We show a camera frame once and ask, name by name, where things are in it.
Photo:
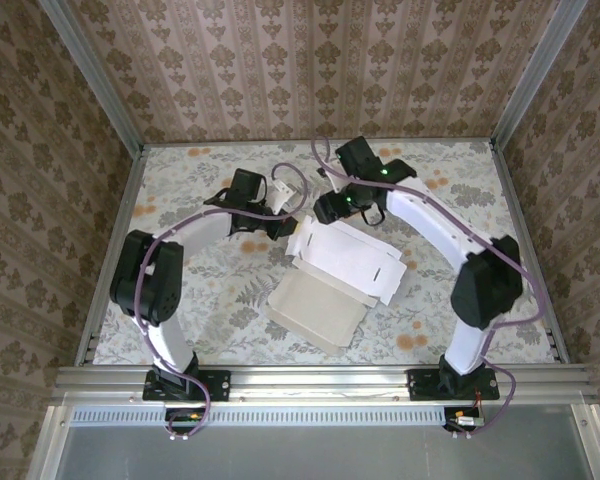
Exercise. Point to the blue and white paper box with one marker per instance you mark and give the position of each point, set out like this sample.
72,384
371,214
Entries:
325,310

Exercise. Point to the aluminium lower frame bar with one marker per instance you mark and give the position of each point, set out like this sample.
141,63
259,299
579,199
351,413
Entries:
597,450
47,450

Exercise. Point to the small green circuit board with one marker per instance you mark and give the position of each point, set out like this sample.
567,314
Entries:
185,416

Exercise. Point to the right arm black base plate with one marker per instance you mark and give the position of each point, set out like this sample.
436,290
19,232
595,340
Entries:
422,385

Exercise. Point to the aluminium table end rail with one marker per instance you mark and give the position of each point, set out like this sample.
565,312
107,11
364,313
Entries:
280,141

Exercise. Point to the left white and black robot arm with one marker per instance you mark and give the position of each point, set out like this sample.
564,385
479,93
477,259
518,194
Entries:
170,345

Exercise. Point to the floral patterned table cover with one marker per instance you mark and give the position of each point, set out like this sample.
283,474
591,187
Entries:
380,345

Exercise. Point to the aluminium table side rail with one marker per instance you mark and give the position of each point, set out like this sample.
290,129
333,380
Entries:
513,200
125,200

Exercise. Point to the grey metal panel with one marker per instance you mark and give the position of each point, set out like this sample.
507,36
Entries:
320,455

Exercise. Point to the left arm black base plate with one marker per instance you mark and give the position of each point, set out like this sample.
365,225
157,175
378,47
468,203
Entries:
220,385

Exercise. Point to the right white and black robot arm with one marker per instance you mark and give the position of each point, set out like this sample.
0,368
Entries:
470,345

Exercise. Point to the aluminium upright frame post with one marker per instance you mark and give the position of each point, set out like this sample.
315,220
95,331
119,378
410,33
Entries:
94,75
531,75

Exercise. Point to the long aluminium mounting rail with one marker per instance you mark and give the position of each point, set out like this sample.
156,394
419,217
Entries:
320,380

